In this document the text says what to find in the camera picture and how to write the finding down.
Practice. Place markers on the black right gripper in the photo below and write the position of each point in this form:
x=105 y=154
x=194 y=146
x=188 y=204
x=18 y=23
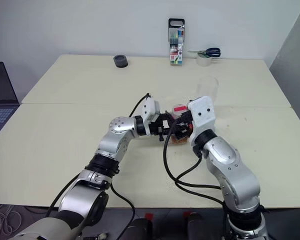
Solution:
x=187 y=120

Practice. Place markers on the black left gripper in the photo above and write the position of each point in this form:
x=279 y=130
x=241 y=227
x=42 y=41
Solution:
x=157 y=125

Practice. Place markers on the clear bottle with pink cap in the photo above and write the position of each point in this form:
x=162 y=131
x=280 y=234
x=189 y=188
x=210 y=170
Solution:
x=179 y=109

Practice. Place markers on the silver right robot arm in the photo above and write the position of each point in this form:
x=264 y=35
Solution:
x=227 y=162

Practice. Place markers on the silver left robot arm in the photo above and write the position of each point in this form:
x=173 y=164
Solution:
x=115 y=147

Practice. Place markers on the clear plastic cup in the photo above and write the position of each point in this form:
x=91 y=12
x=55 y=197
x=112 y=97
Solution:
x=208 y=86

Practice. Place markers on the clear tape roll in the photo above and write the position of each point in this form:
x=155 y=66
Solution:
x=204 y=60

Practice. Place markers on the marker pen pack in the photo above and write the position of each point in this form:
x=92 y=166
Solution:
x=176 y=45

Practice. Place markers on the dark rounded shape red mark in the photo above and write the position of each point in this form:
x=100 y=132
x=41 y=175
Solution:
x=196 y=226
x=140 y=227

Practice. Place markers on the dark laptop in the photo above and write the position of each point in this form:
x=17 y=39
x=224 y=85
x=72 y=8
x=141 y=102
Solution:
x=1 y=87

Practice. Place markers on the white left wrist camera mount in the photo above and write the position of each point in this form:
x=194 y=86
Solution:
x=151 y=110

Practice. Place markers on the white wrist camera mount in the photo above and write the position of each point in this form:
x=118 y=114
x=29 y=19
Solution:
x=202 y=115
x=151 y=110

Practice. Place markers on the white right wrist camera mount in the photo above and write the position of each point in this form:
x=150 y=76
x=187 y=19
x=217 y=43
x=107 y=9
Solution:
x=202 y=115

